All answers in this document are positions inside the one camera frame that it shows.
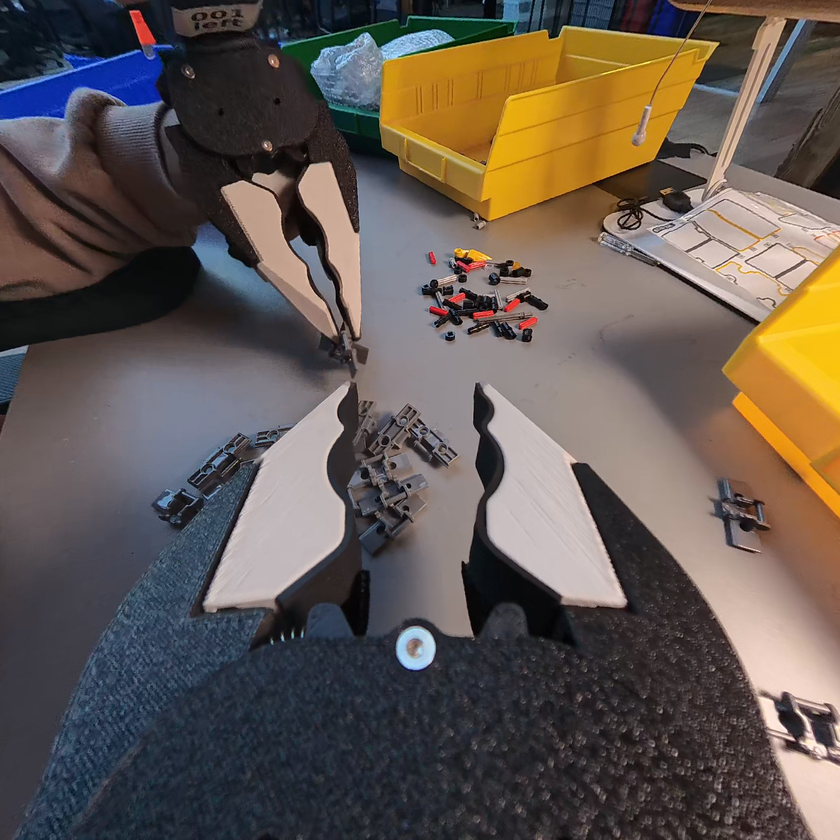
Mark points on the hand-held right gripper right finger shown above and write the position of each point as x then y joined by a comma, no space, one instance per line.
544,525

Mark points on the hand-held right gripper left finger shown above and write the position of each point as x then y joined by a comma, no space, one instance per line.
289,518

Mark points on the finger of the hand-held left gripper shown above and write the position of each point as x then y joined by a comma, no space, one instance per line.
262,229
338,243

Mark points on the heap of track links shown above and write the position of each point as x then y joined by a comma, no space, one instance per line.
387,485

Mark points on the yellow plastic bin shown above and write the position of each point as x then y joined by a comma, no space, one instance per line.
558,151

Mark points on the person's left forearm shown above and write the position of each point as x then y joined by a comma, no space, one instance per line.
79,197

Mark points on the grey toy track link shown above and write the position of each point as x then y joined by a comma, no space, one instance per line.
741,515

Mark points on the grey desk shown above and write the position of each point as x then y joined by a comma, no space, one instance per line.
623,426

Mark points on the clear plastic bag bundle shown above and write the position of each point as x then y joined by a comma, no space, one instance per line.
348,72

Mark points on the green crate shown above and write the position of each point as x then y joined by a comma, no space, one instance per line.
354,124

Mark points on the orange traffic cone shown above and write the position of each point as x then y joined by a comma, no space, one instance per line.
143,33

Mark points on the pile of small toy pins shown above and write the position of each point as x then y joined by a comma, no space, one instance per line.
485,302

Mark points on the blue plastic bin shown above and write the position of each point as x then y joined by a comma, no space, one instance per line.
79,82

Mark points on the black chair armrest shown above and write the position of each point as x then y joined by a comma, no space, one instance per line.
98,308

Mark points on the grey chair seat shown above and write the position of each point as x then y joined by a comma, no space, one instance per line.
10,380

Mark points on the yellow divided parts bin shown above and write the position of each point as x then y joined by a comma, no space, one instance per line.
794,367

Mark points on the black flat pad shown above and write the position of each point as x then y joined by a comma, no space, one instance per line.
643,180

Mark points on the sticker sheet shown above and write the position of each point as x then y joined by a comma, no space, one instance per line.
741,243

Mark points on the white book stand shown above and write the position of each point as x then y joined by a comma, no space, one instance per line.
748,85

